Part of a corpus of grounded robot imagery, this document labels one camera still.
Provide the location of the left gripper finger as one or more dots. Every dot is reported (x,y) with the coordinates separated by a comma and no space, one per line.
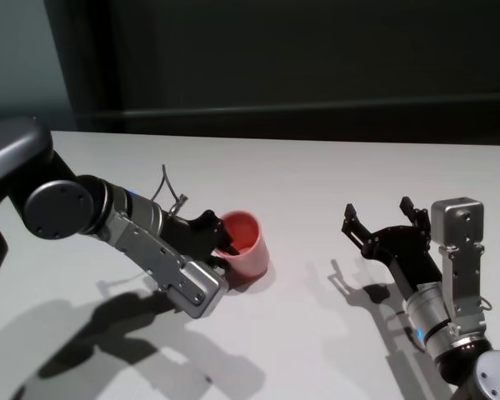
(221,264)
(229,243)

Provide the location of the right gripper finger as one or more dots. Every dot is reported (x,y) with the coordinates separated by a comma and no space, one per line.
(418,221)
(354,229)

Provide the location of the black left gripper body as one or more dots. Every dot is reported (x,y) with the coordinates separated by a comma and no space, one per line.
(183,235)

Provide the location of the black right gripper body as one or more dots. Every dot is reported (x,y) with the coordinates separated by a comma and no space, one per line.
(408,254)

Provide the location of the pink plastic cup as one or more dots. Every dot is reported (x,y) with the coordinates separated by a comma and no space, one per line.
(250,258)

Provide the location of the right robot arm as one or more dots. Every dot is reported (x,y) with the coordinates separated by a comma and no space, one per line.
(429,312)

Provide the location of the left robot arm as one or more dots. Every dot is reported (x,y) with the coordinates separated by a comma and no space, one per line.
(62,204)

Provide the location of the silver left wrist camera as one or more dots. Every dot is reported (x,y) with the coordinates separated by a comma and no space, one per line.
(191,287)

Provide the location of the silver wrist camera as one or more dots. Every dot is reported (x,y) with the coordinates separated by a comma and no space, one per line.
(458,221)
(191,287)

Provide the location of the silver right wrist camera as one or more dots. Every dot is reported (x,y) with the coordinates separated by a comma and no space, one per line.
(458,221)

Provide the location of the dark vertical frame post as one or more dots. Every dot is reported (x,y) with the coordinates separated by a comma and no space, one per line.
(102,62)

